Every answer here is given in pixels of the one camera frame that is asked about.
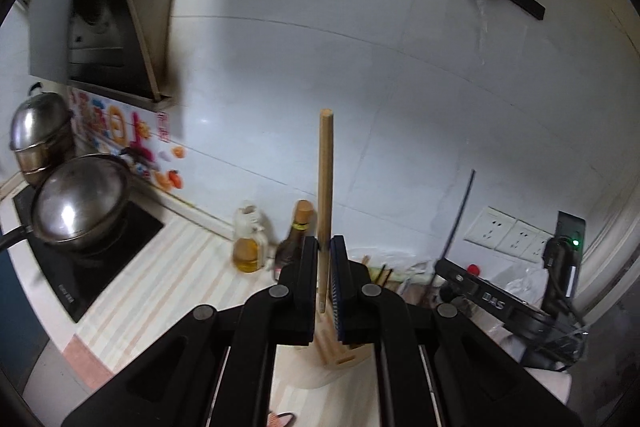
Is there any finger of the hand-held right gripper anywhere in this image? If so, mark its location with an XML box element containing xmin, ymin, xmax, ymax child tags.
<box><xmin>433</xmin><ymin>259</ymin><xmax>482</xmax><ymax>302</ymax></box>

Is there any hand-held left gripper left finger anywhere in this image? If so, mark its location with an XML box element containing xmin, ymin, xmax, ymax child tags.
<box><xmin>60</xmin><ymin>236</ymin><xmax>321</xmax><ymax>427</ymax></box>

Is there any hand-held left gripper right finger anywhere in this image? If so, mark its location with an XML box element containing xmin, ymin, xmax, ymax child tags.
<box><xmin>330</xmin><ymin>234</ymin><xmax>585</xmax><ymax>427</ymax></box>

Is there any beige chopstick holder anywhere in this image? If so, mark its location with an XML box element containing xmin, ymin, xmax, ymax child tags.
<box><xmin>270</xmin><ymin>304</ymin><xmax>379</xmax><ymax>391</ymax></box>

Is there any light wooden chopstick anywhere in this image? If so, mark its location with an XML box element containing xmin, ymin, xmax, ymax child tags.
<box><xmin>316</xmin><ymin>109</ymin><xmax>335</xmax><ymax>315</ymax></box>

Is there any dark glass bottle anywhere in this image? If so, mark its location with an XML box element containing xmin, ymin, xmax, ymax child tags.
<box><xmin>273</xmin><ymin>199</ymin><xmax>317</xmax><ymax>282</ymax></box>

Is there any cooking oil bottle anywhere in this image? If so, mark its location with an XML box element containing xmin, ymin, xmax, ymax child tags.
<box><xmin>232</xmin><ymin>202</ymin><xmax>269</xmax><ymax>274</ymax></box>

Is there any black plug-in adapter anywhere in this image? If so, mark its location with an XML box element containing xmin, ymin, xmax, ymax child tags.
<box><xmin>541</xmin><ymin>210</ymin><xmax>587</xmax><ymax>325</ymax></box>

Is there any striped cat print table cover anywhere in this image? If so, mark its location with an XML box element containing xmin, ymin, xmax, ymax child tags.
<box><xmin>37</xmin><ymin>207</ymin><xmax>321</xmax><ymax>427</ymax></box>

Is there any black induction cooktop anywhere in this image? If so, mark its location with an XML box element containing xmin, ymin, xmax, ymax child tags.
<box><xmin>12</xmin><ymin>183</ymin><xmax>166</xmax><ymax>324</ymax></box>

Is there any steel wok with lid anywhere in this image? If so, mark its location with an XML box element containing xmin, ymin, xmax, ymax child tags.
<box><xmin>0</xmin><ymin>153</ymin><xmax>135</xmax><ymax>254</ymax></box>

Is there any steel steamer pot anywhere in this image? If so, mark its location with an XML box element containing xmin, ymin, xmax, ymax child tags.
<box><xmin>9</xmin><ymin>82</ymin><xmax>77</xmax><ymax>186</ymax></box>

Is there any range hood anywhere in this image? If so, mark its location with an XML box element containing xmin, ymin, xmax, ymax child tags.
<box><xmin>27</xmin><ymin>0</ymin><xmax>175</xmax><ymax>108</ymax></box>

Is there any white wall socket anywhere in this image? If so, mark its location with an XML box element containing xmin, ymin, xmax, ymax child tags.
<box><xmin>496</xmin><ymin>220</ymin><xmax>542</xmax><ymax>259</ymax></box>
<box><xmin>464</xmin><ymin>205</ymin><xmax>518</xmax><ymax>251</ymax></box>
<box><xmin>523</xmin><ymin>231</ymin><xmax>556</xmax><ymax>264</ymax></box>

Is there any colourful wall sticker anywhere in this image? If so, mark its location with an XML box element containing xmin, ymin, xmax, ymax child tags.
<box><xmin>67</xmin><ymin>88</ymin><xmax>189</xmax><ymax>194</ymax></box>

